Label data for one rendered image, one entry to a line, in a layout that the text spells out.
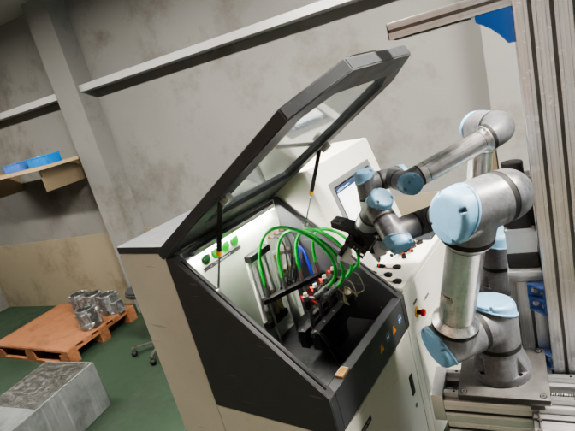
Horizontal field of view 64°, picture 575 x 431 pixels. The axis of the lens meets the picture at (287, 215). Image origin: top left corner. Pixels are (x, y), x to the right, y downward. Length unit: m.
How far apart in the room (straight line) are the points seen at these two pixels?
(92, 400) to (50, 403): 0.36
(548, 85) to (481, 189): 0.41
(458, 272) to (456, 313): 0.13
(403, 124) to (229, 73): 1.51
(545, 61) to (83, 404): 3.48
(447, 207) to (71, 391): 3.18
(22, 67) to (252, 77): 2.71
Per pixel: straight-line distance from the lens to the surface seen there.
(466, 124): 1.85
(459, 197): 0.97
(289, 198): 2.18
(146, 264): 1.87
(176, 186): 4.65
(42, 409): 3.63
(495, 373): 1.41
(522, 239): 1.51
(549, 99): 1.32
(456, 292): 1.14
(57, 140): 5.60
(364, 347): 1.81
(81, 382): 3.80
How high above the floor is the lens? 1.94
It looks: 15 degrees down
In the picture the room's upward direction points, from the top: 15 degrees counter-clockwise
